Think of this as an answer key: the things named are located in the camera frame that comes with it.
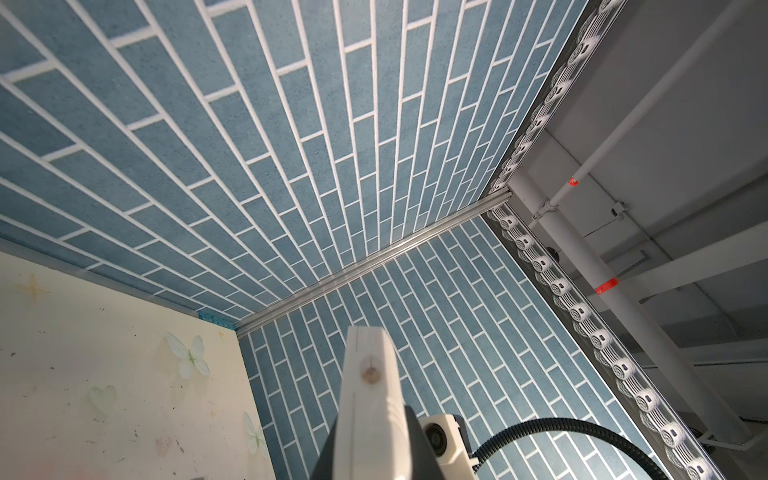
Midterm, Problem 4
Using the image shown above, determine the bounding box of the LED strip light row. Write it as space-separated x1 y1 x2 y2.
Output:
488 1 722 479

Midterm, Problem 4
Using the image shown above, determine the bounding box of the black corrugated cable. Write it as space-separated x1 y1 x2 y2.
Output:
472 417 670 480

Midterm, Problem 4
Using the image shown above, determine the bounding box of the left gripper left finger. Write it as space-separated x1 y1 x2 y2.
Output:
309 428 335 480

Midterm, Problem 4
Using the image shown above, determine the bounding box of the white remote with display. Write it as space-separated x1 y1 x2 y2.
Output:
332 326 413 479

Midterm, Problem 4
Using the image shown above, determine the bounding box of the white ceiling pipe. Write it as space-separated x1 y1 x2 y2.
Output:
508 167 754 445

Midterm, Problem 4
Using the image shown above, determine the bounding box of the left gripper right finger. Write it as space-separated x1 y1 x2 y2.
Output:
405 406 444 480

